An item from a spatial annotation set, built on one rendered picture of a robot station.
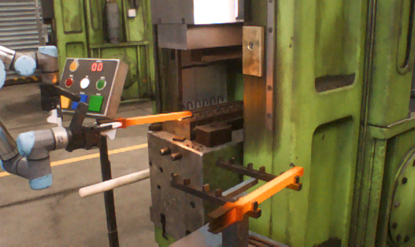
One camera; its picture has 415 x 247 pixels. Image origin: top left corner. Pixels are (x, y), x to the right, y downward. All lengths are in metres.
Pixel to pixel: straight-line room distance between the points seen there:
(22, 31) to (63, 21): 3.12
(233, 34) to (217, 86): 0.40
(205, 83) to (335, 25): 0.68
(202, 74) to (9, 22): 7.73
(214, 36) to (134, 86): 5.04
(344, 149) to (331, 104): 0.28
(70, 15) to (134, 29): 0.98
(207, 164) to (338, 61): 0.64
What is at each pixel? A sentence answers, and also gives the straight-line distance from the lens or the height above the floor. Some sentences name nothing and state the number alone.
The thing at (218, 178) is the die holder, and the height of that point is 0.80.
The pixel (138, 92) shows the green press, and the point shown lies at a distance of 6.66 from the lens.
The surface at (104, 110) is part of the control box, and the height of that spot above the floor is 0.98.
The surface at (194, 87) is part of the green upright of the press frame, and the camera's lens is 1.94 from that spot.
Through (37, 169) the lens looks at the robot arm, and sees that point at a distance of 1.42.
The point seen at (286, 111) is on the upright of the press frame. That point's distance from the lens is 1.44.
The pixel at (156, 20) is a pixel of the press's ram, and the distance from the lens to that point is 1.73.
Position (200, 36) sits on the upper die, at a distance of 1.60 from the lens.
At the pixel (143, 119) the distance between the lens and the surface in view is 1.57.
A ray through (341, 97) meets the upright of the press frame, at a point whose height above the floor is 1.09.
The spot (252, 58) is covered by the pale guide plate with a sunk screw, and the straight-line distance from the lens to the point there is 1.48.
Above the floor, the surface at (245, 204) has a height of 0.95.
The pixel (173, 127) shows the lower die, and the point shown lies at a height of 0.95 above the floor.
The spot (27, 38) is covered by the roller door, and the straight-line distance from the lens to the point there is 9.48.
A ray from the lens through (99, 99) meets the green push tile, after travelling 1.96.
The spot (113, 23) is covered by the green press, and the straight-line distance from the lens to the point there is 6.43.
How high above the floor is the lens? 1.42
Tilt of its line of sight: 16 degrees down
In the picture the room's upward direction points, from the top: 1 degrees counter-clockwise
